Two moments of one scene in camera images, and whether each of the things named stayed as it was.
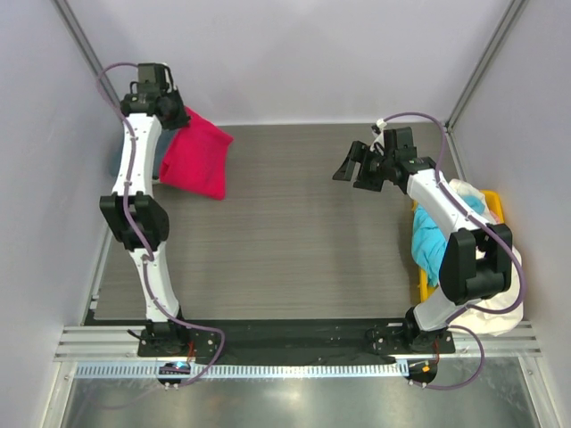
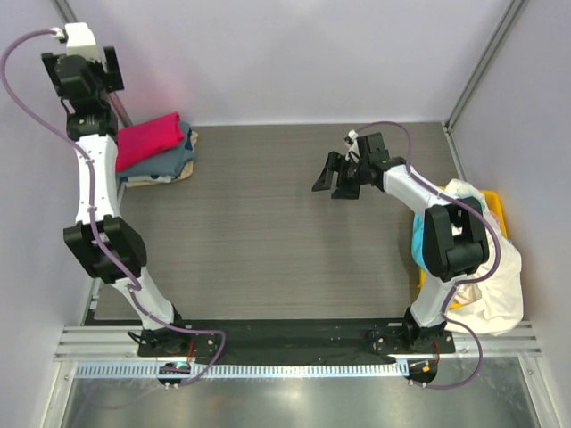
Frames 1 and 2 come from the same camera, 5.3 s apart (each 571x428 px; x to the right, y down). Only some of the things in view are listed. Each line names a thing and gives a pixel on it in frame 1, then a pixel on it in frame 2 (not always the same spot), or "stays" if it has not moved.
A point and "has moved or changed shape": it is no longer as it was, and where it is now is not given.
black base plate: [294, 338] stays
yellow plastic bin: [429, 291] stays
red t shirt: [195, 159] has moved or changed shape
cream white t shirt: [502, 316] stays
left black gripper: [177, 115] → [112, 68]
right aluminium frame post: [509, 20] stays
